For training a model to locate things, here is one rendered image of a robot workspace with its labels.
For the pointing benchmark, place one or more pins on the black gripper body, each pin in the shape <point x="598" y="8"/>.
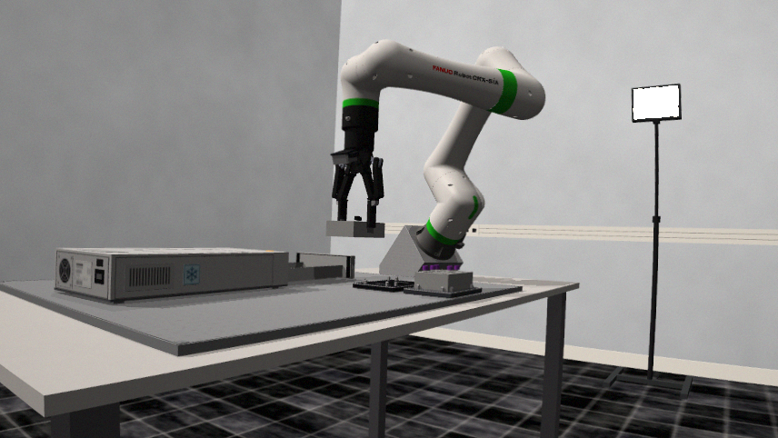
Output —
<point x="363" y="141"/>

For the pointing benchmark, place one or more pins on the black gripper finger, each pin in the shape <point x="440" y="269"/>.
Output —
<point x="343" y="180"/>
<point x="374" y="188"/>

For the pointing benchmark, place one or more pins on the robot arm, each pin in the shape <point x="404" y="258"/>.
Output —
<point x="488" y="85"/>

